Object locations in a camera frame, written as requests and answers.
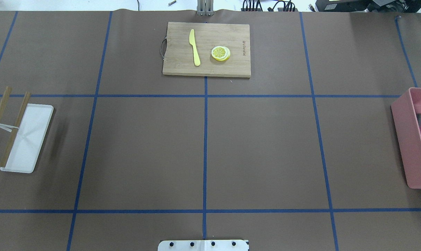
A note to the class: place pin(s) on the yellow lemon slice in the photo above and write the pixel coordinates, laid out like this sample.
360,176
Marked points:
220,53

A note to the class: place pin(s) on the bamboo cutting board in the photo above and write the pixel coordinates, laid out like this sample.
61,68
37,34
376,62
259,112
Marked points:
178,57

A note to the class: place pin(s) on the yellow plastic knife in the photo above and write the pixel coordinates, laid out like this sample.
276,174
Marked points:
192,42

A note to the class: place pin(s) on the white rectangular tray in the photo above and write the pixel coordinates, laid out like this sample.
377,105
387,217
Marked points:
29,139

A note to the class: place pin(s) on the white rack crossbar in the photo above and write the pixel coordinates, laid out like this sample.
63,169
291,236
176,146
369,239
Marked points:
8,128

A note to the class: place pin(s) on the pink plastic bin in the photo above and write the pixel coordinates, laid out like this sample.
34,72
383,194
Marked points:
405,110

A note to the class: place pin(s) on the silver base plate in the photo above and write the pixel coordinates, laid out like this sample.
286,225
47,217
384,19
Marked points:
204,245

